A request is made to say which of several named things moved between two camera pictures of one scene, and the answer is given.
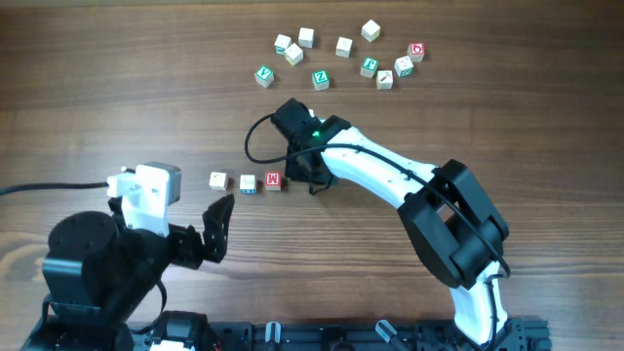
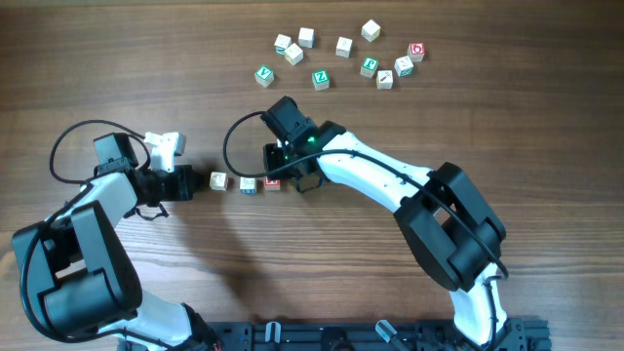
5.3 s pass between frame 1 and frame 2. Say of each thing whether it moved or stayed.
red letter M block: stayed
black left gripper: moved
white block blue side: stayed
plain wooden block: stayed
